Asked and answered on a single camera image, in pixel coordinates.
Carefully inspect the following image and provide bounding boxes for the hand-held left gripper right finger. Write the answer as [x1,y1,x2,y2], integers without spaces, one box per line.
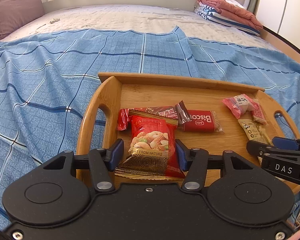
[175,139,263,193]

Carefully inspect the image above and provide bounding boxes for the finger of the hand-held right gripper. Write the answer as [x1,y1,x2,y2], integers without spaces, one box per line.
[272,136,300,153]
[246,140,274,159]

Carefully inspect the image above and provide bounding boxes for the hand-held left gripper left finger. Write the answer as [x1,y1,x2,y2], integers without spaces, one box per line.
[41,139,125,193]

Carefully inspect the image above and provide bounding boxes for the beige snack packet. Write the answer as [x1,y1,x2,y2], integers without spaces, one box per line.
[237,118,272,146]

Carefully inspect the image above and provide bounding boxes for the small red white packet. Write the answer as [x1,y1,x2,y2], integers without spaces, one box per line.
[251,109,268,126]

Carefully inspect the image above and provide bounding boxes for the red nut packet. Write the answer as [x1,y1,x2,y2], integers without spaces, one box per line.
[114,115,186,181]

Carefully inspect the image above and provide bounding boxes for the red biscuit packet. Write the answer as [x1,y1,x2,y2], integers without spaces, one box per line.
[177,110,225,134]

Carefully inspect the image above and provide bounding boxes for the small brown wrapper packet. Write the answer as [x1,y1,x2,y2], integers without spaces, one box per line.
[174,100,191,126]

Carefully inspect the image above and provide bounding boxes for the pink pastry packet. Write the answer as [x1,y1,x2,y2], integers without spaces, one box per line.
[222,94,262,120]

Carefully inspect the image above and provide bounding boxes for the dark red wafer packet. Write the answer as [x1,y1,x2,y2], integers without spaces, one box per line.
[117,106,180,131]

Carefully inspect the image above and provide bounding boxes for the wooden tray with handles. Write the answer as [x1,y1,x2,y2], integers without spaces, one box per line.
[76,72,300,196]

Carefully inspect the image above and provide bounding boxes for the blue checkered bed sheet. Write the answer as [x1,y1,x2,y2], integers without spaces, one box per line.
[0,25,300,230]

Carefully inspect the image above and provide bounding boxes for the folded clothes stack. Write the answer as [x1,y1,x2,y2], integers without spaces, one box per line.
[197,0,264,29]

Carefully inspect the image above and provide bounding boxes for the white quilted mattress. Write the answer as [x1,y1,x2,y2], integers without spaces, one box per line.
[0,4,285,53]

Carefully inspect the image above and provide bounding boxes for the folded blue striped blanket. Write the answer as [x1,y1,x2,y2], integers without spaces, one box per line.
[194,1,261,36]

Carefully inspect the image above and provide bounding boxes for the white wardrobe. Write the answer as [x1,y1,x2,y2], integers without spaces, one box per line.
[255,0,300,55]

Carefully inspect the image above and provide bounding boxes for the folded white cloth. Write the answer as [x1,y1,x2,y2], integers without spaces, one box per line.
[224,0,248,8]

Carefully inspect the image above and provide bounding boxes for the purple pillow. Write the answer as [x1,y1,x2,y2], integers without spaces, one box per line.
[0,0,45,41]

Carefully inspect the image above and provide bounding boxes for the wooden bed frame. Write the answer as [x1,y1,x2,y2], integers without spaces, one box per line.
[261,25,300,63]

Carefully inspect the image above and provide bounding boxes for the white charging cable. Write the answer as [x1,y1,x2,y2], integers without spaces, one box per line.
[36,17,61,34]

